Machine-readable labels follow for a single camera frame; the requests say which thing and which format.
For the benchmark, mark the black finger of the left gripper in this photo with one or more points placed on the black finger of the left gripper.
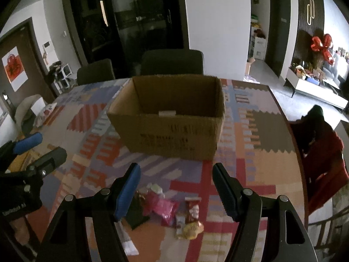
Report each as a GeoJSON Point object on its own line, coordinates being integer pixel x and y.
{"type": "Point", "coordinates": [46, 164]}

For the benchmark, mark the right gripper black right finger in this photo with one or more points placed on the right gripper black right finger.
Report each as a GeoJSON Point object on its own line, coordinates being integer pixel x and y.
{"type": "Point", "coordinates": [286, 236]}

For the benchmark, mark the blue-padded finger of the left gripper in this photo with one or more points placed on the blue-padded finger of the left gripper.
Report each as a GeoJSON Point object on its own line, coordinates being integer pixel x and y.
{"type": "Point", "coordinates": [22, 146]}

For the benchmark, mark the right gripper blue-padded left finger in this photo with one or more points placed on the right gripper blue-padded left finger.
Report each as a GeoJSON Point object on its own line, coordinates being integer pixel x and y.
{"type": "Point", "coordinates": [66, 236]}

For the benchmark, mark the long silver snack bar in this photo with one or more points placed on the long silver snack bar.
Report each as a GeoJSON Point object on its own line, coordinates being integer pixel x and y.
{"type": "Point", "coordinates": [127, 244]}

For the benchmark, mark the dark green snack bag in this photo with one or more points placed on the dark green snack bag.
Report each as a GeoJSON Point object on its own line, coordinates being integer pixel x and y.
{"type": "Point", "coordinates": [135, 216]}

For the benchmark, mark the yellow biscuit packet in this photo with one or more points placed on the yellow biscuit packet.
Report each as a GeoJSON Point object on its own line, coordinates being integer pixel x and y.
{"type": "Point", "coordinates": [192, 230]}

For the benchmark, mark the red brown chocolate bar wrapper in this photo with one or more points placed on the red brown chocolate bar wrapper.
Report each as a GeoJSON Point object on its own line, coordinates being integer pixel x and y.
{"type": "Point", "coordinates": [192, 209]}

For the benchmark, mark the brown gold candy wrapper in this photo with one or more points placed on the brown gold candy wrapper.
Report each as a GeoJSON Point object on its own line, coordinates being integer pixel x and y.
{"type": "Point", "coordinates": [140, 197]}

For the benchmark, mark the white pale green candy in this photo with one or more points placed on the white pale green candy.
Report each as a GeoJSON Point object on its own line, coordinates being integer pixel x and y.
{"type": "Point", "coordinates": [152, 187]}

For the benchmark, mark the pink red snack bag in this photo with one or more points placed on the pink red snack bag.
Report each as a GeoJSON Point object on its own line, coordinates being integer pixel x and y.
{"type": "Point", "coordinates": [160, 206]}

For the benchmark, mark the floral cushion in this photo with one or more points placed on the floral cushion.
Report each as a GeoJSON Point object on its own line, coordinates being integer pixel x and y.
{"type": "Point", "coordinates": [44, 114]}

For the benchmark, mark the red fu character poster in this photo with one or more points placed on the red fu character poster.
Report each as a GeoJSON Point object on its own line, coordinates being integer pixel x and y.
{"type": "Point", "coordinates": [14, 69]}

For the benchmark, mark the white shelf unit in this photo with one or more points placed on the white shelf unit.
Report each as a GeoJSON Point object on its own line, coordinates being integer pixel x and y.
{"type": "Point", "coordinates": [62, 73]}

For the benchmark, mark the chair with red coat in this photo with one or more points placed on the chair with red coat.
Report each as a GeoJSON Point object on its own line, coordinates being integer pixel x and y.
{"type": "Point", "coordinates": [321, 151]}

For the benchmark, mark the patchwork patterned tablecloth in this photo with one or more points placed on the patchwork patterned tablecloth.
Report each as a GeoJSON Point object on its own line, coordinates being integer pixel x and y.
{"type": "Point", "coordinates": [256, 147]}

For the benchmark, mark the dark wooden entrance door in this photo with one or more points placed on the dark wooden entrance door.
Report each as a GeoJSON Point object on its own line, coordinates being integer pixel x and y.
{"type": "Point", "coordinates": [24, 37]}

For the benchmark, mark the dark dining chair left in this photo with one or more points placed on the dark dining chair left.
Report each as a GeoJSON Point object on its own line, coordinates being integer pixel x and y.
{"type": "Point", "coordinates": [100, 71]}

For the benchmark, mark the dark dining chair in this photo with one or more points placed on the dark dining chair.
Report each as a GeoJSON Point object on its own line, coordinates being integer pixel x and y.
{"type": "Point", "coordinates": [172, 61]}
{"type": "Point", "coordinates": [100, 71]}

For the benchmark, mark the brown cardboard box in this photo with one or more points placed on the brown cardboard box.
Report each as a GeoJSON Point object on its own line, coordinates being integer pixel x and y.
{"type": "Point", "coordinates": [178, 116]}

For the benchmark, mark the white tv console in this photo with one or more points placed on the white tv console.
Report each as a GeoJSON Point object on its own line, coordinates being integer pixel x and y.
{"type": "Point", "coordinates": [315, 91]}

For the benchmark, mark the dark glass sliding door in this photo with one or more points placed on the dark glass sliding door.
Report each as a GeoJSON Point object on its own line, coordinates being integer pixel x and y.
{"type": "Point", "coordinates": [122, 30]}

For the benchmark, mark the dark dining chair right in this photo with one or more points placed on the dark dining chair right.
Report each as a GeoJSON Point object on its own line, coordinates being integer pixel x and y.
{"type": "Point", "coordinates": [172, 61]}

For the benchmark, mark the red balloon bow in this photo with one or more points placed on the red balloon bow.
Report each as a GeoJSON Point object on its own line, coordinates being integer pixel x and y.
{"type": "Point", "coordinates": [322, 46]}

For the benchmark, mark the wall intercom phone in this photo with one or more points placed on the wall intercom phone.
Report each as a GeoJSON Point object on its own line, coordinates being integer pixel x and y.
{"type": "Point", "coordinates": [47, 49]}

